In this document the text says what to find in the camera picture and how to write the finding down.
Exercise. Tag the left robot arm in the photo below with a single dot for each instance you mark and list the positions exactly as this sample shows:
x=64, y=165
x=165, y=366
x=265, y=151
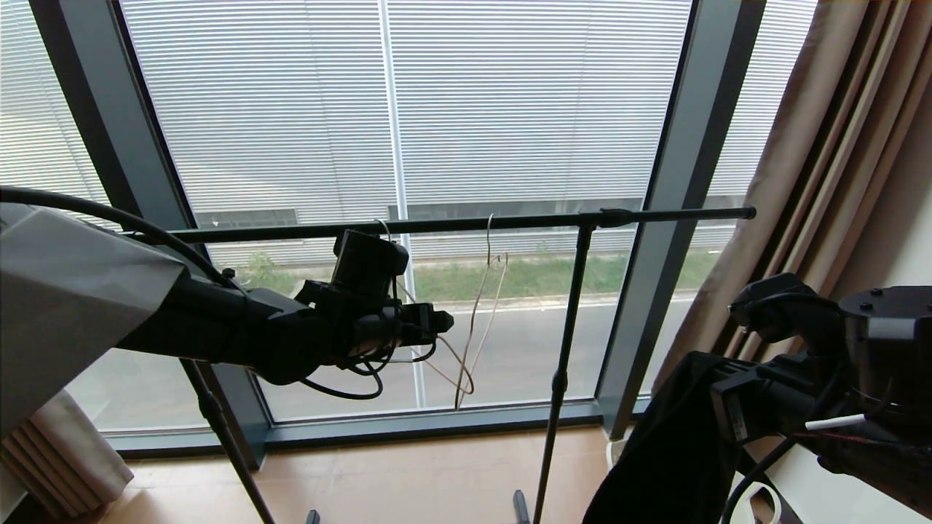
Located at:
x=73, y=306

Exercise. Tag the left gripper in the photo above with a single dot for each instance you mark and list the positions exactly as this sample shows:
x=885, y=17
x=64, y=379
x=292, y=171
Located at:
x=393, y=329

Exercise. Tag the black shorts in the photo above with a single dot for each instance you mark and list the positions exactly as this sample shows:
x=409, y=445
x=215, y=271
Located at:
x=670, y=451

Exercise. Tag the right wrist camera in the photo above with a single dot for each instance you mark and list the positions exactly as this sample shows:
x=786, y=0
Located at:
x=779, y=306

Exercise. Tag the window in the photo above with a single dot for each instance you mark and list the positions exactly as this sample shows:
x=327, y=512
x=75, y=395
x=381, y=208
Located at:
x=291, y=109

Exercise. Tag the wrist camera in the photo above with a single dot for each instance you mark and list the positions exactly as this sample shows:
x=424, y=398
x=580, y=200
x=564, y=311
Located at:
x=779, y=306
x=368, y=262

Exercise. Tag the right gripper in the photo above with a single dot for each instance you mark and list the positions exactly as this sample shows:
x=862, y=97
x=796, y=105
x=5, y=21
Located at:
x=761, y=404

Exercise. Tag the white laundry basket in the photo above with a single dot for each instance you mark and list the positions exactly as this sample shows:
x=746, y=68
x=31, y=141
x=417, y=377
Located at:
x=613, y=451

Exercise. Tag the pink clothes hanger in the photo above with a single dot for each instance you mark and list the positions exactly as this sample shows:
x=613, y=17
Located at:
x=489, y=240
x=460, y=362

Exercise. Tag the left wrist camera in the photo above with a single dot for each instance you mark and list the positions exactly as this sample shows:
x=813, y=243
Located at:
x=368, y=262

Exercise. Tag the brown curtain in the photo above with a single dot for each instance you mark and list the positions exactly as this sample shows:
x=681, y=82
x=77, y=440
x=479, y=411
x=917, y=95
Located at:
x=801, y=182
x=65, y=451

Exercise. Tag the black clothes rack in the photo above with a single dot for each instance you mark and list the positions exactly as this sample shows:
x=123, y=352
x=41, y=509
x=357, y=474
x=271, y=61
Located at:
x=546, y=220

